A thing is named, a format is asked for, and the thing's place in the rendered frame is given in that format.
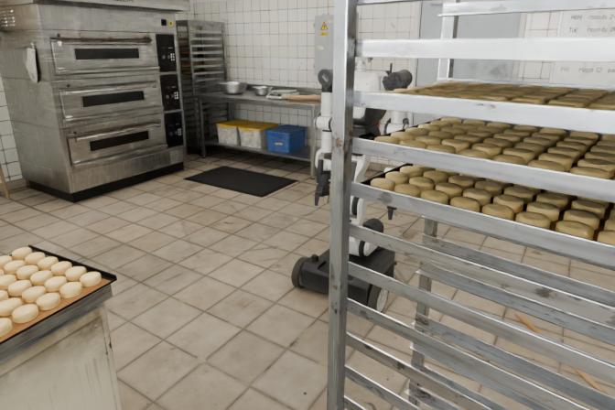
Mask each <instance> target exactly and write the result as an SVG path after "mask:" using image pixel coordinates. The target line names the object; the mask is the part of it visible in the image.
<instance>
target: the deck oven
mask: <svg viewBox="0 0 615 410"><path fill-rule="evenodd" d="M185 11H190V2H189V0H0V74H1V78H2V83H3V87H4V92H5V99H6V104H7V108H8V112H9V117H10V121H11V125H12V130H13V135H14V138H15V143H16V151H17V155H18V160H19V164H20V168H21V173H22V178H25V179H28V180H29V184H30V187H31V188H32V189H35V190H38V191H41V192H44V193H47V194H49V195H52V196H55V197H58V198H60V199H63V200H67V201H70V202H73V203H76V202H79V201H82V200H87V199H90V198H93V197H97V196H100V195H102V194H106V193H109V192H112V191H116V190H118V189H123V188H127V187H130V186H133V185H136V184H139V183H142V182H145V181H148V180H151V179H154V178H160V177H163V176H165V175H169V174H172V173H175V172H179V171H181V170H184V165H183V162H184V161H187V160H188V154H187V146H186V131H185V119H184V110H183V102H182V90H181V80H180V70H179V59H178V38H177V34H174V33H177V30H176V19H175V14H177V13H178V12H185ZM33 39H35V44H36V45H34V46H33V47H32V44H33V43H32V42H33ZM31 43H32V44H31ZM27 49H35V50H36V63H37V69H38V82H33V81H32V80H31V79H30V77H29V74H28V70H27V67H26V64H27Z"/></svg>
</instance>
